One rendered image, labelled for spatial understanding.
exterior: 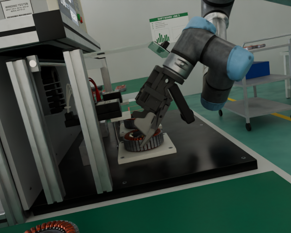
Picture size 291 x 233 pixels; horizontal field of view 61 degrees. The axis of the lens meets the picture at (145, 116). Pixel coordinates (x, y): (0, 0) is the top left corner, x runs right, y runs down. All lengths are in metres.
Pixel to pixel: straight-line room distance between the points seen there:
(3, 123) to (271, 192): 0.49
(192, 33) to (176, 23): 5.52
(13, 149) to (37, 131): 0.06
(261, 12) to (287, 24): 0.73
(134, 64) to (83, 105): 5.53
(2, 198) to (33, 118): 0.16
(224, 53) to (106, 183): 0.39
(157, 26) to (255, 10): 2.33
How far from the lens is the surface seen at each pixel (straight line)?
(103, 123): 0.90
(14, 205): 0.56
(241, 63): 0.62
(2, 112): 0.53
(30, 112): 0.51
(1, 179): 0.55
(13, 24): 0.49
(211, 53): 0.63
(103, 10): 6.12
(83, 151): 0.67
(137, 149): 0.65
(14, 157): 0.54
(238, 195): 0.49
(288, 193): 0.50
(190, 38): 0.66
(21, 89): 0.51
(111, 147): 0.78
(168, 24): 6.14
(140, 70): 6.00
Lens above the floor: 1.01
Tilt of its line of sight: 12 degrees down
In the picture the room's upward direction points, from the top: 11 degrees counter-clockwise
